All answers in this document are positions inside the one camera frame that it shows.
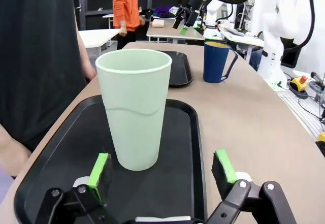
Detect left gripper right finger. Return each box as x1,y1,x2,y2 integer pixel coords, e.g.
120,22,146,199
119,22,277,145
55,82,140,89
205,149,298,224

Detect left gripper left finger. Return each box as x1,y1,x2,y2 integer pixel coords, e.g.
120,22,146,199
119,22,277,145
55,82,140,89
34,152,120,224

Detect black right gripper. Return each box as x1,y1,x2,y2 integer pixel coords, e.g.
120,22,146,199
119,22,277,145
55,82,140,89
172,0,207,35

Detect pale green plastic cup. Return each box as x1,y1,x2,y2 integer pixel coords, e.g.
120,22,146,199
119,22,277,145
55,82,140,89
95,49,173,171

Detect person left forearm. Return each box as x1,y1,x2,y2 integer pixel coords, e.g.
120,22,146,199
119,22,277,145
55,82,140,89
75,28,95,69

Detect person right hand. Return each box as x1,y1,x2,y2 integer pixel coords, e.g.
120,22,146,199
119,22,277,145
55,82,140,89
0,124,33,178

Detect person left hand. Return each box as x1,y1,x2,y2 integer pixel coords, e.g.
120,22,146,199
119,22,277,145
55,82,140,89
83,62,98,82

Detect purple cloth pile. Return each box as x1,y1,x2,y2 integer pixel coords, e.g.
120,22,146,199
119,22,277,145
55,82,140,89
151,5,176,18

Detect beige background table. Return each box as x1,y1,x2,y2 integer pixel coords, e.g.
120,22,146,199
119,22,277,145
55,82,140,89
146,17,207,44

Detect brown paper roll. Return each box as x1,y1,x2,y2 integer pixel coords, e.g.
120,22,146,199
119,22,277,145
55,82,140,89
151,18,166,29

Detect black plastic tray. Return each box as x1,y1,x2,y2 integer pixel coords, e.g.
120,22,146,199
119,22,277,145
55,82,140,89
14,94,206,224
152,50,193,88

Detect blue mug yellow inside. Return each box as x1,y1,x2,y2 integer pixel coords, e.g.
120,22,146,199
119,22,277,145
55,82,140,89
203,41,239,84

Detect person in orange hoodie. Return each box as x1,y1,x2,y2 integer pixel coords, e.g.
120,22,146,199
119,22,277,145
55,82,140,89
112,0,146,51

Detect white background table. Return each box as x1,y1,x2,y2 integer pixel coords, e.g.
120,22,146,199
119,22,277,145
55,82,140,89
78,27,121,57

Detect yellow emergency stop button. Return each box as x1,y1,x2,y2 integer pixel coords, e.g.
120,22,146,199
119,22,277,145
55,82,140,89
290,75,309,93

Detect person torso black t-shirt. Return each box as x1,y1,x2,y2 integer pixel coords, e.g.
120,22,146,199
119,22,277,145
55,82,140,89
0,0,88,152

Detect aluminium base plate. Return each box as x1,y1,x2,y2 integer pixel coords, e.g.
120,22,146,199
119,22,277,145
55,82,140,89
278,90,325,143

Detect black floor cables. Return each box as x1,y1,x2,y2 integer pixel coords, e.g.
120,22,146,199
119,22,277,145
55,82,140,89
286,71,325,122

